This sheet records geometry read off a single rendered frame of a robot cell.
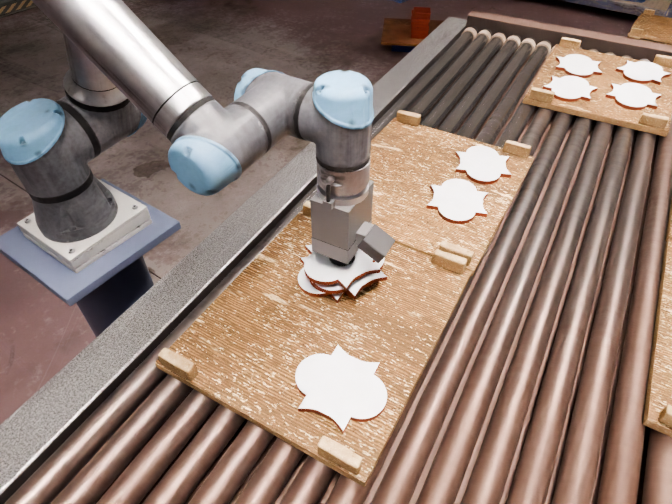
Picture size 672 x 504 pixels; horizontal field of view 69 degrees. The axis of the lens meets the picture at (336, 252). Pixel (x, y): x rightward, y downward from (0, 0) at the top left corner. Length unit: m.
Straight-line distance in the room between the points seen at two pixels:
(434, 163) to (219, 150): 0.64
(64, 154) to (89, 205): 0.11
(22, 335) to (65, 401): 1.45
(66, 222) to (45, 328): 1.22
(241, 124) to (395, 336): 0.39
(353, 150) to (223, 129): 0.16
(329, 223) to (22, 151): 0.54
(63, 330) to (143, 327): 1.36
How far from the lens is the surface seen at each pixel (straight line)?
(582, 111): 1.45
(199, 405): 0.76
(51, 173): 1.00
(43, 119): 0.99
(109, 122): 1.03
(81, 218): 1.05
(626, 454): 0.79
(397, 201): 1.01
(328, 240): 0.74
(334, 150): 0.64
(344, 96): 0.61
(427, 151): 1.17
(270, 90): 0.67
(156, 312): 0.88
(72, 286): 1.05
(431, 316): 0.81
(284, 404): 0.71
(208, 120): 0.60
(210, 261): 0.93
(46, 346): 2.19
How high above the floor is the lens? 1.56
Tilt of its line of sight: 45 degrees down
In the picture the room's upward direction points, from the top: straight up
